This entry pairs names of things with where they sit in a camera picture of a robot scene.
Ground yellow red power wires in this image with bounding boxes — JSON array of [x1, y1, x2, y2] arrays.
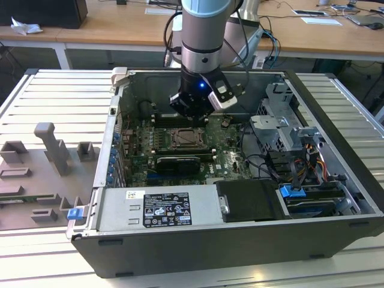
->
[[305, 143, 327, 178]]

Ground black disk drive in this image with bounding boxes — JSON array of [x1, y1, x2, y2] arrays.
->
[[281, 191, 346, 218]]

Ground crumpled white paper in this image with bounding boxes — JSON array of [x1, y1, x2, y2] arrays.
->
[[10, 16, 43, 36]]

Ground blue disk carrier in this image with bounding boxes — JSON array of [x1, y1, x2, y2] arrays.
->
[[278, 184, 307, 199]]

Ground black graphics card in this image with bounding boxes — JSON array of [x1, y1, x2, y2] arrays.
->
[[155, 155, 202, 176]]

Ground grey desk cable plate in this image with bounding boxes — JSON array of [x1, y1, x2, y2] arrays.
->
[[145, 7, 182, 16]]

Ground blue bordered paper sheet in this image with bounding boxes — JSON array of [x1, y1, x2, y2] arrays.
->
[[292, 8, 328, 16]]

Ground grey case latch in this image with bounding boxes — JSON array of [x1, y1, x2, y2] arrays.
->
[[110, 66, 130, 88]]

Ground blue cable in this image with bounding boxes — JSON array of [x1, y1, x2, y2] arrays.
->
[[263, 29, 281, 62]]

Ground blue slot retainer clips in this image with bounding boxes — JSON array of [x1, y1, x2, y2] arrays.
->
[[108, 131, 120, 185]]

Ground black open PC case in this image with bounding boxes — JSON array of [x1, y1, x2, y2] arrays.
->
[[66, 66, 384, 279]]

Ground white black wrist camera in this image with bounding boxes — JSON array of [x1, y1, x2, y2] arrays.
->
[[208, 78, 242, 110]]

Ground metal socket cover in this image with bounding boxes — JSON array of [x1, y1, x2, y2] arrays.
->
[[170, 128, 208, 150]]

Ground pale blue teach pendant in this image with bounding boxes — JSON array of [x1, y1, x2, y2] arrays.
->
[[232, 29, 263, 68]]

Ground black flat data wire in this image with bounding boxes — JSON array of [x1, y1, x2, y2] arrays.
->
[[291, 161, 301, 191]]

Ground grey laptop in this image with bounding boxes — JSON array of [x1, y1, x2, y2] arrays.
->
[[347, 14, 384, 28]]

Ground grey parts rack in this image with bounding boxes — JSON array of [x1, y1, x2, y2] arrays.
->
[[0, 122, 101, 232]]

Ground green motherboard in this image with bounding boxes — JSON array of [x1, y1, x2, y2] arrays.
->
[[121, 115, 265, 187]]

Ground silver power supply unit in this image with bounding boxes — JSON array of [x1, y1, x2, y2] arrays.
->
[[97, 184, 231, 232]]

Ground grey metal drive cage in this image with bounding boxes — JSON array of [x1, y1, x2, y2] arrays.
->
[[249, 82, 325, 152]]

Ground black RAM slot bank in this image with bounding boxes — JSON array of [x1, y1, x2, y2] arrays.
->
[[154, 147, 217, 160], [152, 113, 211, 129]]

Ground black box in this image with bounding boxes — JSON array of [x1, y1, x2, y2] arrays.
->
[[0, 0, 88, 29]]

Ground white paper sheet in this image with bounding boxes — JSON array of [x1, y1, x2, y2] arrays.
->
[[301, 16, 343, 26]]

